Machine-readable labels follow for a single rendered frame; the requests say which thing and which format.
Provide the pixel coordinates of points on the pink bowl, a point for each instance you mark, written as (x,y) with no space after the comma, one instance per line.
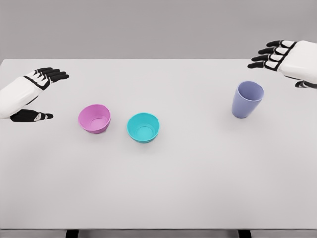
(95,119)

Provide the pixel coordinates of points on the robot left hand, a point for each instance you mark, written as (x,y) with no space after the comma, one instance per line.
(18,91)

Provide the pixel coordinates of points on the teal bowl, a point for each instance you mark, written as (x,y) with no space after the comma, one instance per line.
(143,127)

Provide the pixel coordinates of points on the lavender cup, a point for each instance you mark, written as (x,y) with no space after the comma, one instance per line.
(245,101)

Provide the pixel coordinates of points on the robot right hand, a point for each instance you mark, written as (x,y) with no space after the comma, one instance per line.
(299,62)

